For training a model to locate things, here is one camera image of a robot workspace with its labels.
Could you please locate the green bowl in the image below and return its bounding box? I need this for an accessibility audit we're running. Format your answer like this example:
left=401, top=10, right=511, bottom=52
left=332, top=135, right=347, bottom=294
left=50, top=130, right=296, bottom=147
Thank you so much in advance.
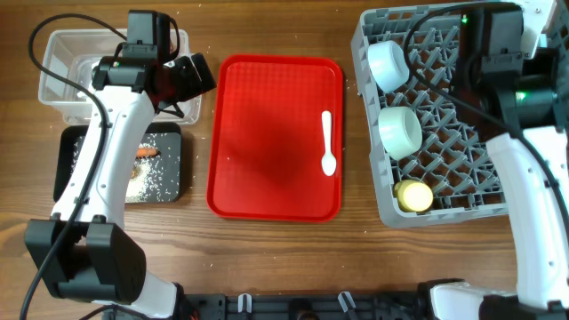
left=378, top=107, right=422, bottom=161

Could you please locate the light blue bowl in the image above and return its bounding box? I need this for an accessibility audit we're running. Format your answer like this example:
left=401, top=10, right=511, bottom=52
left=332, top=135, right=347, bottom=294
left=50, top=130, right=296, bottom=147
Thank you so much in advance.
left=368, top=40, right=410, bottom=93

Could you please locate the clear plastic waste bin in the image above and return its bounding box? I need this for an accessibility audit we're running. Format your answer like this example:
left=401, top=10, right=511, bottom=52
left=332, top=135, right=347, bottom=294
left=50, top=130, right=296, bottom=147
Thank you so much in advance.
left=37, top=28, right=204, bottom=125

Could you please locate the white rice pile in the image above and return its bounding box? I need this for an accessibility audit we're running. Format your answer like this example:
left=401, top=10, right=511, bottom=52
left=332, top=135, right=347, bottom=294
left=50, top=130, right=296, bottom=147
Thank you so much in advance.
left=125, top=132, right=181, bottom=204

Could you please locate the grey dishwasher rack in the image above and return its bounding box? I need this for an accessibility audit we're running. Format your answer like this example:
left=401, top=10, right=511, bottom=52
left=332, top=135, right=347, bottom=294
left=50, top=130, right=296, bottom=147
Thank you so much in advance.
left=350, top=1, right=568, bottom=228

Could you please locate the white plastic spoon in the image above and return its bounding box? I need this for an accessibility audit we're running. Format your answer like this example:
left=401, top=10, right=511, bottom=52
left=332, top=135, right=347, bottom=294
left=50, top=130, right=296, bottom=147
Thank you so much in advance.
left=321, top=110, right=337, bottom=177

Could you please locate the red serving tray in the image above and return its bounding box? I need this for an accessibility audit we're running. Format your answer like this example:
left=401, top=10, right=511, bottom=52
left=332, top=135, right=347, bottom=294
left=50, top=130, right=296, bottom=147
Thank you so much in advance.
left=205, top=54, right=344, bottom=222

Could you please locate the black food waste tray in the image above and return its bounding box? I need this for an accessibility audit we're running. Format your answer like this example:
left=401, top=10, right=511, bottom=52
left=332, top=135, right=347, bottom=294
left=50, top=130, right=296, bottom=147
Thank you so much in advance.
left=53, top=123, right=182, bottom=204

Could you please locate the yellow cup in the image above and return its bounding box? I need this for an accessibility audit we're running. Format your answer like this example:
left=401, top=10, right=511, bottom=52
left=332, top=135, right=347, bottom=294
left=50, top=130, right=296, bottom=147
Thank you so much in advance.
left=394, top=180, right=434, bottom=212

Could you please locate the orange carrot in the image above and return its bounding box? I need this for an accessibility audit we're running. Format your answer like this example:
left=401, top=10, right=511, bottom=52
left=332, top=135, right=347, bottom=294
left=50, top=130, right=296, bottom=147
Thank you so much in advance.
left=136, top=148, right=159, bottom=158

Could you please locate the brown food scrap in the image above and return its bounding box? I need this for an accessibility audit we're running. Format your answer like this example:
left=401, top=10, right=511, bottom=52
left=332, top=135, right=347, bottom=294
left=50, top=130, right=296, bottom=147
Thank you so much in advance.
left=131, top=165, right=142, bottom=179

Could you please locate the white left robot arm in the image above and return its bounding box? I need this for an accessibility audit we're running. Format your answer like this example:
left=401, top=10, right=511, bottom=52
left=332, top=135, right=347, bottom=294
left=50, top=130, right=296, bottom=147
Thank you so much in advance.
left=20, top=10, right=216, bottom=319

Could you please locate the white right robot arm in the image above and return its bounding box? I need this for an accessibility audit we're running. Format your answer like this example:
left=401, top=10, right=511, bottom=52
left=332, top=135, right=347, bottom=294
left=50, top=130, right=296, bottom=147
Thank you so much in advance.
left=427, top=1, right=568, bottom=319

